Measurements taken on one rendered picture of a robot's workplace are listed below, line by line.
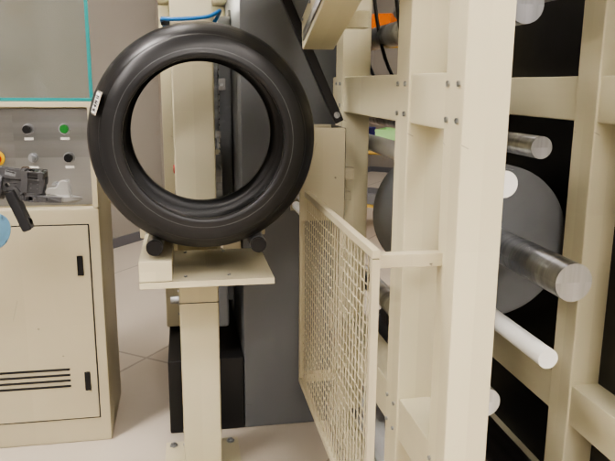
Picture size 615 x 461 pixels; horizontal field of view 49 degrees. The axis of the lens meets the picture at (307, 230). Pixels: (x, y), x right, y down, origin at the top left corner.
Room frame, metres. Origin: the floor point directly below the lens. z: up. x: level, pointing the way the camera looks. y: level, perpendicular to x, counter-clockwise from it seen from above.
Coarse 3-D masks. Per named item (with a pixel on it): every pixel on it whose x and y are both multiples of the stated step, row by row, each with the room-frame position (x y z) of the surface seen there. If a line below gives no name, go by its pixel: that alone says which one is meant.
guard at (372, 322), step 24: (312, 216) 2.05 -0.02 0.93; (336, 216) 1.72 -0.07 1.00; (336, 240) 1.72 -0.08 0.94; (360, 240) 1.45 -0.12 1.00; (312, 264) 2.03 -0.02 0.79; (360, 264) 1.48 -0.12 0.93; (312, 288) 2.03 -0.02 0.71; (336, 288) 1.70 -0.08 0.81; (360, 288) 1.46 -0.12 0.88; (312, 312) 2.02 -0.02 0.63; (336, 312) 1.70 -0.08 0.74; (360, 312) 1.46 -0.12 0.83; (312, 336) 2.02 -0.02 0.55; (336, 336) 1.70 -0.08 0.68; (312, 360) 2.03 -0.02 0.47; (336, 360) 1.70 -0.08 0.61; (312, 408) 1.99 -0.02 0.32; (336, 432) 1.67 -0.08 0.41; (360, 432) 1.43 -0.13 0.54; (336, 456) 1.67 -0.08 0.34; (360, 456) 1.43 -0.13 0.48
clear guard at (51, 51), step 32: (0, 0) 2.33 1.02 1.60; (32, 0) 2.35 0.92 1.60; (64, 0) 2.37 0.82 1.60; (0, 32) 2.33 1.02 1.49; (32, 32) 2.35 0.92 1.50; (64, 32) 2.37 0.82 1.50; (0, 64) 2.33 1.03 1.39; (32, 64) 2.35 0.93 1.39; (64, 64) 2.37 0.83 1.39; (0, 96) 2.33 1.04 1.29; (32, 96) 2.35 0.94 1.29; (64, 96) 2.37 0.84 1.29
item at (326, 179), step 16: (320, 128) 2.15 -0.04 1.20; (336, 128) 2.16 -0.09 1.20; (320, 144) 2.15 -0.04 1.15; (336, 144) 2.16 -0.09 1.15; (320, 160) 2.15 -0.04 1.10; (336, 160) 2.16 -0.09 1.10; (320, 176) 2.15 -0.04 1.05; (336, 176) 2.16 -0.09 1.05; (304, 192) 2.14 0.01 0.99; (320, 192) 2.15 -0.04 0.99; (336, 192) 2.16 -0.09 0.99; (304, 208) 2.14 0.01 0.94; (336, 208) 2.16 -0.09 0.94
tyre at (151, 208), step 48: (144, 48) 1.74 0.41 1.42; (192, 48) 1.74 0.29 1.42; (240, 48) 1.77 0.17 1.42; (288, 96) 1.79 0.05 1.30; (96, 144) 1.72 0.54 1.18; (288, 144) 1.78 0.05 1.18; (144, 192) 1.72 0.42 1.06; (240, 192) 2.05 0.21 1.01; (288, 192) 1.79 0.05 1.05; (192, 240) 1.76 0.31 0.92; (240, 240) 1.80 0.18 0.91
